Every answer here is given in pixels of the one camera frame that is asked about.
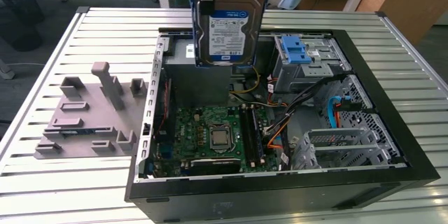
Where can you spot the black graphics card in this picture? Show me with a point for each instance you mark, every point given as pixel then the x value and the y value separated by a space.
pixel 214 167

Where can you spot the hard disk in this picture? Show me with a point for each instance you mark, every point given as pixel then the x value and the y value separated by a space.
pixel 231 32

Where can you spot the silver CPU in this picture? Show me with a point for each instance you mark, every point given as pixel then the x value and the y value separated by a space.
pixel 221 137

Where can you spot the silver disk bay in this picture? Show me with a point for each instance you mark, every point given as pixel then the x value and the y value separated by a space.
pixel 350 147

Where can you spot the black PC case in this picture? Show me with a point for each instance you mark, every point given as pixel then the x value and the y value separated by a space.
pixel 245 197

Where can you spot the grey power supply unit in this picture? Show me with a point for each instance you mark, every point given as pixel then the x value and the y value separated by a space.
pixel 199 85

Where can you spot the black mesh bin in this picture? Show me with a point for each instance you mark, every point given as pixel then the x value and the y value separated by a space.
pixel 21 19

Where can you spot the green RAM stick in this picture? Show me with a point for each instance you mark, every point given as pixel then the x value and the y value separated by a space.
pixel 77 131

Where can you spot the CPU socket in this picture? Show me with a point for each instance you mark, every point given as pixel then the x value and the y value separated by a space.
pixel 231 140

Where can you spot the silver drive cage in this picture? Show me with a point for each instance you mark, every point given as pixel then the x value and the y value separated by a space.
pixel 309 70

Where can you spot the blue plastic drive latch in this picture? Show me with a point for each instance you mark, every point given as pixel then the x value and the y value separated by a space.
pixel 294 51

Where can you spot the green motherboard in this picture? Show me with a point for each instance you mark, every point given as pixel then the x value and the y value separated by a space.
pixel 189 119

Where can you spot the grey parts rack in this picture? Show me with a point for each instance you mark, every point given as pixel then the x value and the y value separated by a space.
pixel 95 108

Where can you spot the black RAM slot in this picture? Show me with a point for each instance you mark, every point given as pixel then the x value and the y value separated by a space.
pixel 246 134
pixel 258 134

